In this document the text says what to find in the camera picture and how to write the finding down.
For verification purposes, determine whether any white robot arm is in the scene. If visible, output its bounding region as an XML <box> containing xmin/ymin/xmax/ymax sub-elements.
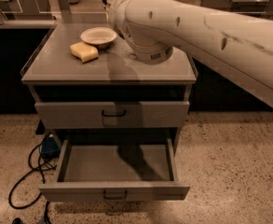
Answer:
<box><xmin>102</xmin><ymin>0</ymin><xmax>273</xmax><ymax>108</ymax></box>

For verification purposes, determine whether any grey drawer cabinet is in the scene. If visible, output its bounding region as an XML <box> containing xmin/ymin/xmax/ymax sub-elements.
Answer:
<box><xmin>22</xmin><ymin>14</ymin><xmax>197</xmax><ymax>144</ymax></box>

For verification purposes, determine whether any white round bowl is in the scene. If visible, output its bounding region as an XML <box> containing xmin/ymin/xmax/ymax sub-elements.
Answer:
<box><xmin>80</xmin><ymin>27</ymin><xmax>117</xmax><ymax>49</ymax></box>

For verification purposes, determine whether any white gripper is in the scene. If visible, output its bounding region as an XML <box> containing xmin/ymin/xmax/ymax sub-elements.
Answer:
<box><xmin>102</xmin><ymin>0</ymin><xmax>130</xmax><ymax>35</ymax></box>

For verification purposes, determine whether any black floor cable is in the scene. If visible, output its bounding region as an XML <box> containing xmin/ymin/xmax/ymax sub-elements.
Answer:
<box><xmin>7</xmin><ymin>142</ymin><xmax>58</xmax><ymax>210</ymax></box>

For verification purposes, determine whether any yellow sponge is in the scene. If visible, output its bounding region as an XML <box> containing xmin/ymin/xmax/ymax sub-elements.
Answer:
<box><xmin>70</xmin><ymin>42</ymin><xmax>99</xmax><ymax>63</ymax></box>

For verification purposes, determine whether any grey drawer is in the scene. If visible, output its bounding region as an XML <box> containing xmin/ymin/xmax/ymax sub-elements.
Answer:
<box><xmin>35</xmin><ymin>101</ymin><xmax>189</xmax><ymax>129</ymax></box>
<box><xmin>40</xmin><ymin>138</ymin><xmax>189</xmax><ymax>202</ymax></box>

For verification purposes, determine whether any blue power box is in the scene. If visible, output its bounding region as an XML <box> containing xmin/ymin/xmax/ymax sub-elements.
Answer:
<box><xmin>40</xmin><ymin>134</ymin><xmax>61</xmax><ymax>159</ymax></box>

